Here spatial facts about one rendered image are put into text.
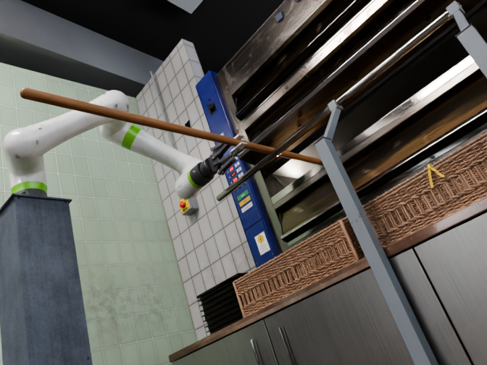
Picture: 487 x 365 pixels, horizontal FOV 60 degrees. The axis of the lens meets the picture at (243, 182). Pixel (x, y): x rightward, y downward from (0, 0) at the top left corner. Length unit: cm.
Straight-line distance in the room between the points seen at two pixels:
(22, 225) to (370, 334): 119
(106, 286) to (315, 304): 144
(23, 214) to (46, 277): 24
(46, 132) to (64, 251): 45
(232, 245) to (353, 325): 123
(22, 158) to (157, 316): 131
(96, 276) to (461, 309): 189
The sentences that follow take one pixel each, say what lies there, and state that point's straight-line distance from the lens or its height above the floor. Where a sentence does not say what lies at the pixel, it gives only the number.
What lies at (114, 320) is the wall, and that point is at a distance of 249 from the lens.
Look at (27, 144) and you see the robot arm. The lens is 171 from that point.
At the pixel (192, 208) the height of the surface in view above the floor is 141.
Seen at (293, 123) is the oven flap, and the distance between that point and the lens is 207.
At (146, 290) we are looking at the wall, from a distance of 264.
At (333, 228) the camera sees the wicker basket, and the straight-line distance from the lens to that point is 140.
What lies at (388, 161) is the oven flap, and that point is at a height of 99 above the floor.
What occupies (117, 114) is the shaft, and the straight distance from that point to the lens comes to 133.
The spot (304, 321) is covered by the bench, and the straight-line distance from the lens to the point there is 143.
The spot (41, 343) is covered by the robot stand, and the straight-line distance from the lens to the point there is 153.
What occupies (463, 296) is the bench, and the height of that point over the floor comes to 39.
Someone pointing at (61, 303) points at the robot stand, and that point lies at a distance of 159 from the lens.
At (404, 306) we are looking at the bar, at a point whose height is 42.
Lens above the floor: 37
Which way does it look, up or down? 25 degrees up
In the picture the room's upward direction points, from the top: 20 degrees counter-clockwise
